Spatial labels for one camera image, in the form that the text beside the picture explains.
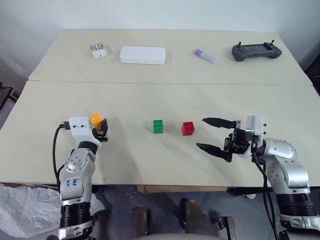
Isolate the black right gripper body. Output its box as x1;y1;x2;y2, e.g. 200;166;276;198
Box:
223;120;259;160

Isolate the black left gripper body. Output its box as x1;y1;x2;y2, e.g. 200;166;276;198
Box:
91;127;111;144

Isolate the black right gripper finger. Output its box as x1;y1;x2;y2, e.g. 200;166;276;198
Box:
195;142;234;164
201;117;237;130

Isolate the yellow toy brick cube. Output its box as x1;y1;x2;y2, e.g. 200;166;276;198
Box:
89;112;105;131

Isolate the red toy brick cube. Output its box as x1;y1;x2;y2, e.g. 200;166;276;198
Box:
181;121;196;137

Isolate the brown cardboard board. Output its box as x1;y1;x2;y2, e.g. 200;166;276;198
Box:
136;185;229;194

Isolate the green toy brick cube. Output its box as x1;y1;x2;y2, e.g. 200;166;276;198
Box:
152;119;165;135

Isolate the dark brown rounded shape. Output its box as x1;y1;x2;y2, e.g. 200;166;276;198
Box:
179;198;216;237
124;205;153;238

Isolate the purple capped clear tube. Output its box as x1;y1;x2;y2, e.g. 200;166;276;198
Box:
193;48;220;65

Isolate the small white dotted box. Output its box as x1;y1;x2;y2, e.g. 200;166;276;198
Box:
87;42;109;60

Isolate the white rectangular flat case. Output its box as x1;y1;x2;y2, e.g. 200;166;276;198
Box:
118;45;167;66

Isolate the grey handheld controller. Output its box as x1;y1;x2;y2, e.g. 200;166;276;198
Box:
231;39;284;62

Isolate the crumpled white plastic sheet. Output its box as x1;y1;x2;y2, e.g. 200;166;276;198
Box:
0;183;106;239

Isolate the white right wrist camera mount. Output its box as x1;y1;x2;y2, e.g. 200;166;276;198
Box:
245;113;267;159

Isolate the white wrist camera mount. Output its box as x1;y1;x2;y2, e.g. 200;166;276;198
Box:
245;113;267;159
67;115;103;151

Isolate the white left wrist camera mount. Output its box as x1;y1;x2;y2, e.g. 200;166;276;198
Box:
67;115;103;151

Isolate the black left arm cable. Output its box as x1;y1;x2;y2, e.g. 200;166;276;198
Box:
51;120;72;194

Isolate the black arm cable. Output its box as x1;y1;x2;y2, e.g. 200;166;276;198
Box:
251;142;281;240
51;120;72;194

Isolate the black table frame bar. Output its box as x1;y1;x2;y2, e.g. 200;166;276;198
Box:
229;186;276;200

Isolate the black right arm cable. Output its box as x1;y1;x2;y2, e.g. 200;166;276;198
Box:
251;142;281;240

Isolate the rusty metal bracket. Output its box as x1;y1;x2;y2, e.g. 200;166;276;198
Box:
215;215;236;240

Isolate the dark object at wall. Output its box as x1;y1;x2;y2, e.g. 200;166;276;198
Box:
305;59;320;97

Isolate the black stand with frame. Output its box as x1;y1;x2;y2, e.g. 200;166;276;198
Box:
0;81;19;112

